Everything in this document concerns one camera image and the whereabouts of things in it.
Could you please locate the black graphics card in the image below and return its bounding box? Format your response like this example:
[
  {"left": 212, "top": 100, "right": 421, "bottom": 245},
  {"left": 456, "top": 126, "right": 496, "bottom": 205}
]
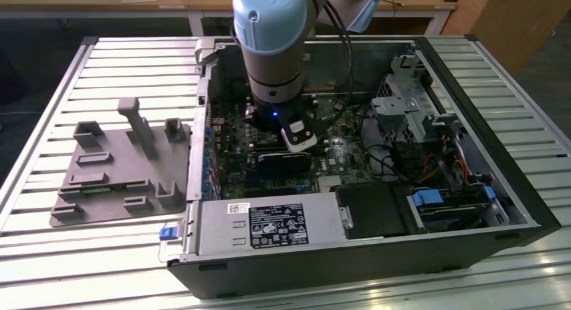
[{"left": 252, "top": 151, "right": 316, "bottom": 176}]

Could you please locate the green motherboard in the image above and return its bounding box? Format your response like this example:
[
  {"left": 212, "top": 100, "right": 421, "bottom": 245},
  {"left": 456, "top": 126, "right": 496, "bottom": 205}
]
[{"left": 205, "top": 98, "right": 372, "bottom": 201}]

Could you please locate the small silver heatsink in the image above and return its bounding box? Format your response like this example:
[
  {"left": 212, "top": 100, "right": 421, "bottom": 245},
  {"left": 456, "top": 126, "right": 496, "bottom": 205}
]
[{"left": 316, "top": 175, "right": 342, "bottom": 192}]

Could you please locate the grey metal drive cage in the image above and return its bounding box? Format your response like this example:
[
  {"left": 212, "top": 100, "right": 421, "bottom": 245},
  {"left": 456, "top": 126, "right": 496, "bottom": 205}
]
[{"left": 368, "top": 54, "right": 462, "bottom": 146}]

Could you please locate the silver power supply unit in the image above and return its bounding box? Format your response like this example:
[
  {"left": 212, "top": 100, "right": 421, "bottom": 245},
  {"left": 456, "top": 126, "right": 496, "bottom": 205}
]
[{"left": 191, "top": 192, "right": 353, "bottom": 257}]

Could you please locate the grey parts rack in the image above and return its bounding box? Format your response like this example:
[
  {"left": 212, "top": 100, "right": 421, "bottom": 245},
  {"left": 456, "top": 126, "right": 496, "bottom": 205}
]
[{"left": 46, "top": 97, "right": 193, "bottom": 228}]

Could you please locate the black drive bay box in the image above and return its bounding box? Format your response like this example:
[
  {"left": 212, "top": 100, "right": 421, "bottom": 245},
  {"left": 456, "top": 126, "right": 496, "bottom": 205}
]
[{"left": 332, "top": 184, "right": 422, "bottom": 241}]

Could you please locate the hard disk in blue carrier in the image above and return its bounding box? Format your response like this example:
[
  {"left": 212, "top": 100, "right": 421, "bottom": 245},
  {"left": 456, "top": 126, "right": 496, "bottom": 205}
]
[{"left": 408, "top": 186, "right": 490, "bottom": 230}]

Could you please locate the black PC case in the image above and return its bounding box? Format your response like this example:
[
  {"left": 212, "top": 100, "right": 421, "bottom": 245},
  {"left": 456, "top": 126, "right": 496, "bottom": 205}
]
[{"left": 165, "top": 34, "right": 562, "bottom": 299}]

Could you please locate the wooden desk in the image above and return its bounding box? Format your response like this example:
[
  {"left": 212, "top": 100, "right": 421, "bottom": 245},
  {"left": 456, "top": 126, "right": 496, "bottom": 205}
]
[{"left": 0, "top": 0, "right": 460, "bottom": 37}]

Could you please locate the wooden cabinet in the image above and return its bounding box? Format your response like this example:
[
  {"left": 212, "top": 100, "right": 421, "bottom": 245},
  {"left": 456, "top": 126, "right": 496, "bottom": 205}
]
[{"left": 440, "top": 0, "right": 571, "bottom": 78}]

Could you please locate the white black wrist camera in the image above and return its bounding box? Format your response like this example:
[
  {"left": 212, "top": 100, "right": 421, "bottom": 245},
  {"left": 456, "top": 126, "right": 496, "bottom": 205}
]
[{"left": 278, "top": 118, "right": 318, "bottom": 154}]

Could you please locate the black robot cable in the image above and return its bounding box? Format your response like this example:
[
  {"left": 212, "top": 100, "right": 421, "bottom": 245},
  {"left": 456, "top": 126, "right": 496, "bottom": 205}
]
[{"left": 321, "top": 0, "right": 356, "bottom": 102}]

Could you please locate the black cable bundle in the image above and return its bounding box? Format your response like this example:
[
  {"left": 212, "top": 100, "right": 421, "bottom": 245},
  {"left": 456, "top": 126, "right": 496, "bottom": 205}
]
[{"left": 360, "top": 141, "right": 413, "bottom": 186}]

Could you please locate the yellow orange wire bundle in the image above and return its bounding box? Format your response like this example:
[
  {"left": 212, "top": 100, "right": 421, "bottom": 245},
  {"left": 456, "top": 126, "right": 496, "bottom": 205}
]
[{"left": 418, "top": 154, "right": 472, "bottom": 187}]

